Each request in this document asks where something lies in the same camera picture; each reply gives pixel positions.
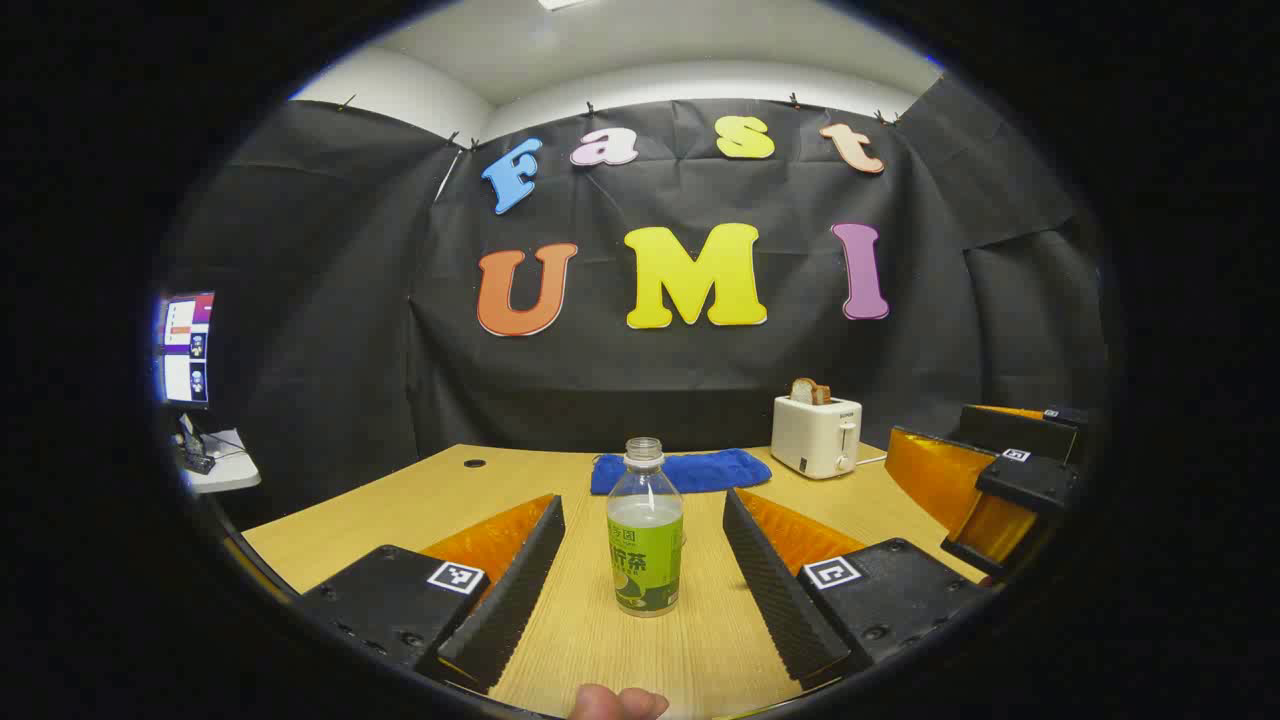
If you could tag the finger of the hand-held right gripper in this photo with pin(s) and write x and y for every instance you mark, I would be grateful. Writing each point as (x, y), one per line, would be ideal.
(1030, 485)
(1020, 430)

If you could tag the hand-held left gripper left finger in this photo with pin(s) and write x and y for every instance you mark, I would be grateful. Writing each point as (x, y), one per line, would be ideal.
(510, 590)

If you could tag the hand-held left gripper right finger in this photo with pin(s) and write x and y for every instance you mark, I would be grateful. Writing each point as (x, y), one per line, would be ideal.
(775, 590)

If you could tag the green label water bottle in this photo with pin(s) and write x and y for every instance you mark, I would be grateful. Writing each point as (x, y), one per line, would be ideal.
(645, 560)

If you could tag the blue towel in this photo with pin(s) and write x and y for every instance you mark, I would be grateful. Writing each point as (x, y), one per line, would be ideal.
(700, 470)

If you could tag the white toaster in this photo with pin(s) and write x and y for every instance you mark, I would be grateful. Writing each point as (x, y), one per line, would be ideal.
(810, 440)

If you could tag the bread slice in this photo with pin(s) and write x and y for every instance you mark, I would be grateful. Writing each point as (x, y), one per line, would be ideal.
(805, 391)

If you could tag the white side desk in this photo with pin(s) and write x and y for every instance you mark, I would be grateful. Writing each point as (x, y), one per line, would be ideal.
(230, 472)

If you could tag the black keyboard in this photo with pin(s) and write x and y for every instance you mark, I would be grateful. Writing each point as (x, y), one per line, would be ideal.
(197, 462)

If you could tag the computer monitor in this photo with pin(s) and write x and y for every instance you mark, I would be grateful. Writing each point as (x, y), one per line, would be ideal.
(187, 350)

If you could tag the ceiling light panel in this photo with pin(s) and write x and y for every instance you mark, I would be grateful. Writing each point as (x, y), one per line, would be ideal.
(562, 4)

